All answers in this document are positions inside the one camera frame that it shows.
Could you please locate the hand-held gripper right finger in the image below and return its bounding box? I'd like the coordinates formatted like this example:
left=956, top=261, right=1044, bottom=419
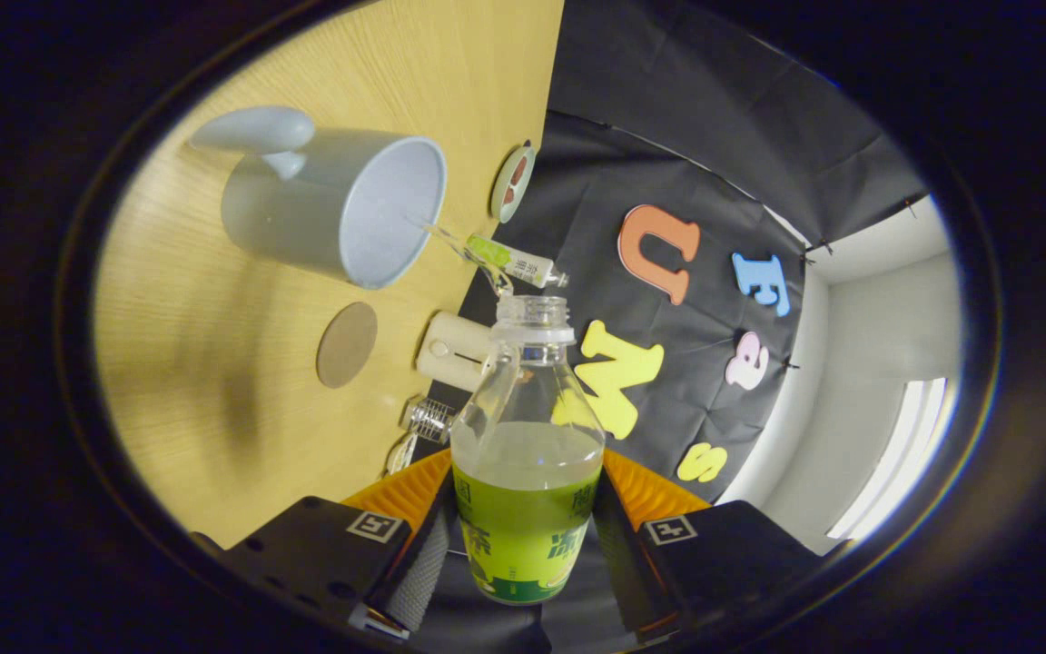
left=591, top=448, right=851, bottom=641

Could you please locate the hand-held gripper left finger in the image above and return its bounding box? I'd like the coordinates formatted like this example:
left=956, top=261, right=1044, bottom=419
left=192, top=448, right=456, bottom=637

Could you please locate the clear juice bottle green label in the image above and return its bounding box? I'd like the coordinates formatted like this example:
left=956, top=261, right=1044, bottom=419
left=449, top=294, right=607, bottom=606

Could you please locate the round brown coaster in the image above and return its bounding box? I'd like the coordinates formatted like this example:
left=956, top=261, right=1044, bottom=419
left=317, top=302, right=379, bottom=390

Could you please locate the white cup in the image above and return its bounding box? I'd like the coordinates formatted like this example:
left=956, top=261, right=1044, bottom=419
left=189, top=105, right=448, bottom=291

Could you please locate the slim capped bottle green label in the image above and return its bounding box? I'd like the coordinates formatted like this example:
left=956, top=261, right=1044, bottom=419
left=464, top=233, right=569, bottom=290

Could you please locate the metal utensil holder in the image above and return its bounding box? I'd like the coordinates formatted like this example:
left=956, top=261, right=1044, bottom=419
left=403, top=397, right=457, bottom=444

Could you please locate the ceiling light panel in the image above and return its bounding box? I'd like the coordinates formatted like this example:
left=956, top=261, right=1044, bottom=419
left=827, top=377, right=960, bottom=541

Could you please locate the wooden table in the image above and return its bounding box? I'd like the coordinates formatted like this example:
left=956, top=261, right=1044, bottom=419
left=92, top=0, right=567, bottom=550

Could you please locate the white toaster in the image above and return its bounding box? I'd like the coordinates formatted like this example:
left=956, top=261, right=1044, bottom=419
left=415, top=311, right=494, bottom=393

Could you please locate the pale green plate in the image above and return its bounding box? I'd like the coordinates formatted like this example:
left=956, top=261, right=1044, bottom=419
left=489, top=141, right=537, bottom=224

